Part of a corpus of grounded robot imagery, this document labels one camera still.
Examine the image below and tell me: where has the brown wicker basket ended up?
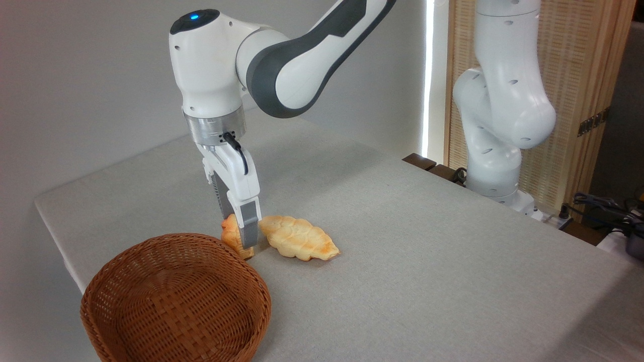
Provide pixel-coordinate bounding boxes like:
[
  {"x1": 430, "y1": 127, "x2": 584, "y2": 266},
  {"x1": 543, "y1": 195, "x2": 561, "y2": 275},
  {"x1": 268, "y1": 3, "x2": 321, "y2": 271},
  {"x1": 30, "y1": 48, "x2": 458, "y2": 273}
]
[{"x1": 80, "y1": 233, "x2": 272, "y2": 362}]

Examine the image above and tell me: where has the long golden bread loaf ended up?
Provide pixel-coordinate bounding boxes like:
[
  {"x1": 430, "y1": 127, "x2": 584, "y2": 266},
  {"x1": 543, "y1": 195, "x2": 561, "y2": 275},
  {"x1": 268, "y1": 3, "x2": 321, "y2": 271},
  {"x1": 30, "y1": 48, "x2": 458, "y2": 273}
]
[{"x1": 258, "y1": 215, "x2": 341, "y2": 262}]

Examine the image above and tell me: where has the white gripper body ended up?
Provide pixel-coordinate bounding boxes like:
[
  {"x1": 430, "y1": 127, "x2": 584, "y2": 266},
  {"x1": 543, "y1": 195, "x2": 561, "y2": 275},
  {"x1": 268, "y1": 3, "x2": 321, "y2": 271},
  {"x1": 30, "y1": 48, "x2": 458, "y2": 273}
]
[{"x1": 195, "y1": 142, "x2": 261, "y2": 205}]

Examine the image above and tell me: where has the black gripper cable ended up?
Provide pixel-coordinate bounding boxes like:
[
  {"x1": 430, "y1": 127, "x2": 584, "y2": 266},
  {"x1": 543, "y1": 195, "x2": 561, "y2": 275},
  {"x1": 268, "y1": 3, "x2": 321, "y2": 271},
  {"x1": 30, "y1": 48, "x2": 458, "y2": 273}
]
[{"x1": 222, "y1": 131, "x2": 250, "y2": 176}]

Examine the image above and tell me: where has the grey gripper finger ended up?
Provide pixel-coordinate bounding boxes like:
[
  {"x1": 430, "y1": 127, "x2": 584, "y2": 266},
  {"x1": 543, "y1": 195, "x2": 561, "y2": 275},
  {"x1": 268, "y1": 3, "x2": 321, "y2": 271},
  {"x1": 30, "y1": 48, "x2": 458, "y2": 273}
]
[
  {"x1": 227, "y1": 193, "x2": 263, "y2": 249},
  {"x1": 203, "y1": 160, "x2": 232, "y2": 221}
]

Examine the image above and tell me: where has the black cable bundle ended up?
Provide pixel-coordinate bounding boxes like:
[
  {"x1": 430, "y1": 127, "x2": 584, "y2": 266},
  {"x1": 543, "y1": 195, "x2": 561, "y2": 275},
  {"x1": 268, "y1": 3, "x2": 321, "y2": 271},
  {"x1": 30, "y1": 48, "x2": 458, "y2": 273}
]
[{"x1": 573, "y1": 192, "x2": 644, "y2": 237}]

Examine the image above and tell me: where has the small golden bread piece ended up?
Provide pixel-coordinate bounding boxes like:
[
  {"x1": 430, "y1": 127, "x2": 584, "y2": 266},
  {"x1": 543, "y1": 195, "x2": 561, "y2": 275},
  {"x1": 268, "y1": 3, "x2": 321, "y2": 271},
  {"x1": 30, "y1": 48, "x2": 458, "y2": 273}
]
[{"x1": 221, "y1": 214, "x2": 256, "y2": 260}]

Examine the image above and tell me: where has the wooden folding screen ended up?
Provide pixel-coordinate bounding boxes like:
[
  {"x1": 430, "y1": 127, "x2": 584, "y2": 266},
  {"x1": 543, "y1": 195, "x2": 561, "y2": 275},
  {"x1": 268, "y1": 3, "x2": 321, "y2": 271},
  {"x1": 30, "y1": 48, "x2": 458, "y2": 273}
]
[{"x1": 444, "y1": 0, "x2": 637, "y2": 218}]

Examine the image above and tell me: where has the black screen hinge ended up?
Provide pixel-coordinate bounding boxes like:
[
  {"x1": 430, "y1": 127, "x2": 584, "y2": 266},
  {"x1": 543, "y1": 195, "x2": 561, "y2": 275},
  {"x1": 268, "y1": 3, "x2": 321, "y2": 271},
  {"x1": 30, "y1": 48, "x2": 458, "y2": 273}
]
[{"x1": 577, "y1": 107, "x2": 611, "y2": 137}]

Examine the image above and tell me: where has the dark wooden block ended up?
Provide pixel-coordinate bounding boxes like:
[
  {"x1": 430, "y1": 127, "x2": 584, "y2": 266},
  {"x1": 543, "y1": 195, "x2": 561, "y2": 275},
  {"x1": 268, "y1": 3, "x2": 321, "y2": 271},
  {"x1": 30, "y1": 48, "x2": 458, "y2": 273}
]
[
  {"x1": 402, "y1": 153, "x2": 437, "y2": 171},
  {"x1": 428, "y1": 164, "x2": 467, "y2": 188}
]

